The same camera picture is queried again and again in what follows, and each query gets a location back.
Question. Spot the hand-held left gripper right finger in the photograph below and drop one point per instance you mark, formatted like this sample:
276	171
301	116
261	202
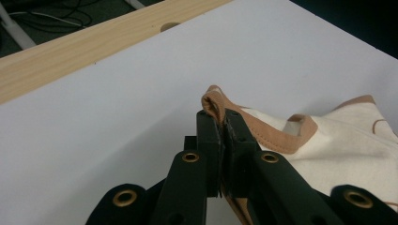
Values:
281	193

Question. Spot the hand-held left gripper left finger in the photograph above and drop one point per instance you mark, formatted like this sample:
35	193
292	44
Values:
184	187

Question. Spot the white cloth bag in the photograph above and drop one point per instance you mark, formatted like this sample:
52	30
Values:
344	156

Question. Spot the white cover board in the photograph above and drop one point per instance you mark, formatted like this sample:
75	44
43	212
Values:
125	109

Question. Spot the wooden table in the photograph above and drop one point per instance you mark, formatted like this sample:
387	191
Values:
78	53

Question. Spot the white metal stand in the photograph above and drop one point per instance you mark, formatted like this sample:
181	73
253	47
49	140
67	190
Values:
15	31

